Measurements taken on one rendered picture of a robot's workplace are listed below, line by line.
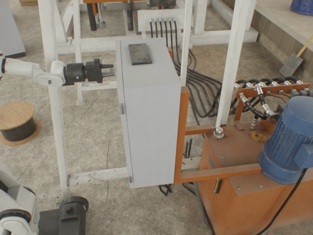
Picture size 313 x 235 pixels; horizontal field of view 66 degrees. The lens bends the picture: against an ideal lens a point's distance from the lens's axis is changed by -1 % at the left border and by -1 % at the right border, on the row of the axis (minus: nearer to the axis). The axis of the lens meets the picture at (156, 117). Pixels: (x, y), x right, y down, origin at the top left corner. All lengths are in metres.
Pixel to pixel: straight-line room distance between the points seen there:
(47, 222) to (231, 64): 1.52
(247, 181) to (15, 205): 1.14
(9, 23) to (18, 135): 1.90
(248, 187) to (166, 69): 0.79
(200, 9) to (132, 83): 3.18
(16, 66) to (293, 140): 1.28
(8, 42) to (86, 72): 3.05
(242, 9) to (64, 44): 3.02
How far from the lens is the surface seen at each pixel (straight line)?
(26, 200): 1.36
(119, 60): 1.01
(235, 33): 1.40
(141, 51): 1.05
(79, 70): 1.15
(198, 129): 1.56
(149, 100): 0.88
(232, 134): 1.64
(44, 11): 1.23
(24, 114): 2.61
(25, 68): 1.20
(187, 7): 2.38
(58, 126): 1.54
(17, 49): 4.19
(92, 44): 3.96
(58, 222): 1.83
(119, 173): 1.85
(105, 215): 1.96
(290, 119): 1.26
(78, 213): 1.79
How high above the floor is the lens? 1.72
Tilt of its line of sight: 41 degrees down
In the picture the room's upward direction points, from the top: straight up
